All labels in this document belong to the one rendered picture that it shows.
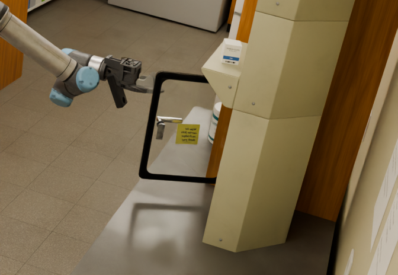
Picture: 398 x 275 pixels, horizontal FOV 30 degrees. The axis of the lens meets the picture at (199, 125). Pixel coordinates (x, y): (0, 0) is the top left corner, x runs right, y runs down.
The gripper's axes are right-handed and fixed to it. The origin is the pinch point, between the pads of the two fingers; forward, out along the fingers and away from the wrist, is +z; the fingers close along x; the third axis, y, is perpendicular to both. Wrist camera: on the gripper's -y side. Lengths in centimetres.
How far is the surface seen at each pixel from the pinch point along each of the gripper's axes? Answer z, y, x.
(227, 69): 22.6, 20.0, -17.0
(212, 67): 18.6, 20.0, -18.2
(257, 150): 37.1, -0.6, -20.7
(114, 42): -138, -131, 373
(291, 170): 48, -9, -11
